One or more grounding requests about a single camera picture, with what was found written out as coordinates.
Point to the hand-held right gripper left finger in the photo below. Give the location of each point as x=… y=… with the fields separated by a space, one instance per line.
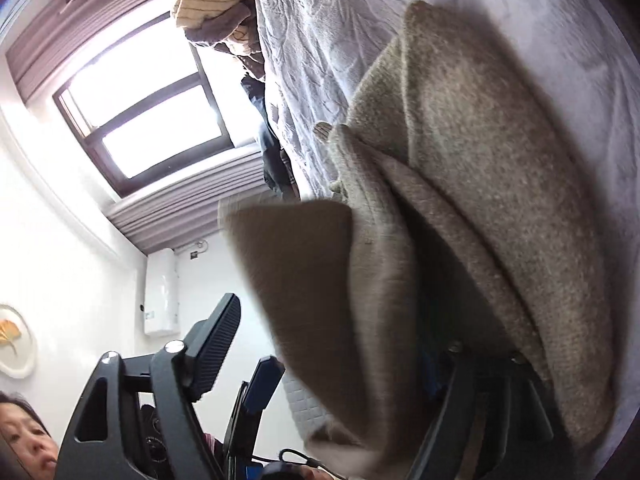
x=215 y=345

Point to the dark framed window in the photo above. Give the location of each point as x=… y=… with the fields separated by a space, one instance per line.
x=145 y=105

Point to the pale grey quilted chair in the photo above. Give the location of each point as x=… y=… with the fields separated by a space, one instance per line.
x=302 y=402

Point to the white wall unit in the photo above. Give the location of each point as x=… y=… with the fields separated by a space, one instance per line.
x=161 y=290

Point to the person's head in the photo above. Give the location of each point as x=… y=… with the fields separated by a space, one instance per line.
x=25 y=440

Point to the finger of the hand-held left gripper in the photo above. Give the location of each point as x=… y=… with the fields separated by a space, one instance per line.
x=265 y=380

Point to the olive brown knit sweater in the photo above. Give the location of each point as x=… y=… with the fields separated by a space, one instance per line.
x=475 y=160

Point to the white plate wall decoration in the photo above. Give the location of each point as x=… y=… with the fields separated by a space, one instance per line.
x=15 y=345

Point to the lavender fleece blanket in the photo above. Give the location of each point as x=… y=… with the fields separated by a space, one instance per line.
x=550 y=50

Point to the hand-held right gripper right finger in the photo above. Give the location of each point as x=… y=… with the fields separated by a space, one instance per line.
x=452 y=410

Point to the blue jeans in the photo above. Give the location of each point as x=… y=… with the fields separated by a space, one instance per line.
x=272 y=155

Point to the embossed lavender bedspread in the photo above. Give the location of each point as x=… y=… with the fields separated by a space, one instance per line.
x=320 y=50

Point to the mauve pleated curtain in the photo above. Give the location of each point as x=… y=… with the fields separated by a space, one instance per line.
x=65 y=45
x=185 y=210

